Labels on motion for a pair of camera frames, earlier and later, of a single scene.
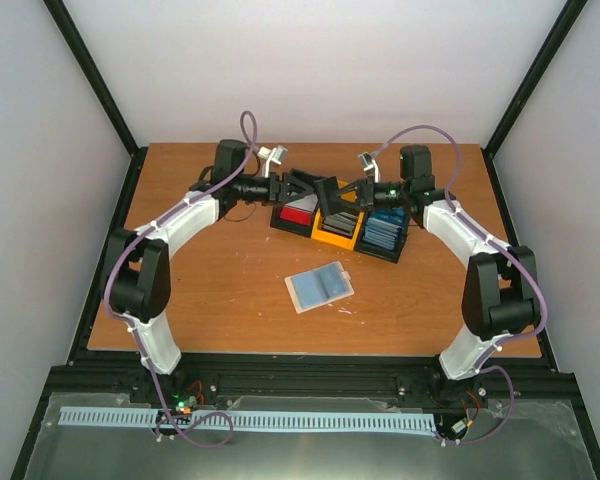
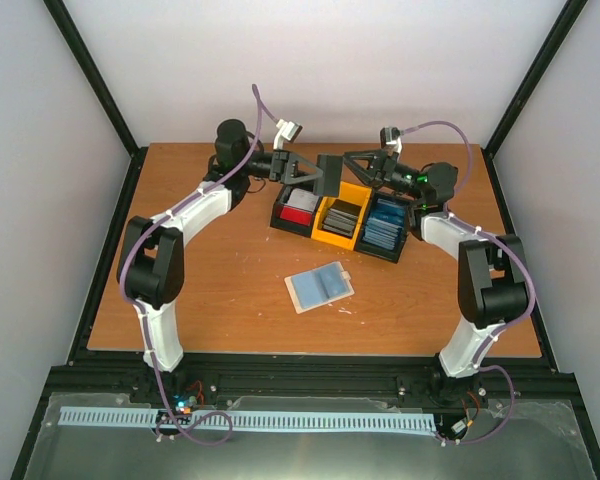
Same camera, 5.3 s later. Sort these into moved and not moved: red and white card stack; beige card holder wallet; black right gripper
Moved: black right gripper
Not moved: beige card holder wallet; red and white card stack
